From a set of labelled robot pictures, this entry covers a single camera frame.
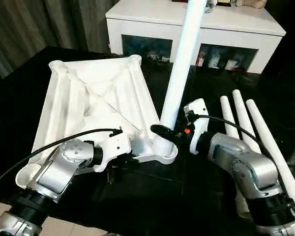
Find white plastic table leg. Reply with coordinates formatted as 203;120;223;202
151;0;208;157
232;89;263;153
220;95;252;220
245;99;295;217

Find white plastic table top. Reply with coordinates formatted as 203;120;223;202
16;54;179;190

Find black mat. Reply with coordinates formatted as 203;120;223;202
0;45;295;236

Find white cabinet with glass doors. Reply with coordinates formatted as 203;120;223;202
105;0;287;74

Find dark object on cabinet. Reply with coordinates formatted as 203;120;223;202
204;0;217;13

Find brown plush toy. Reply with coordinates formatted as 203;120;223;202
236;0;266;9

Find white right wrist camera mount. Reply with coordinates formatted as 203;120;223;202
183;98;209;155

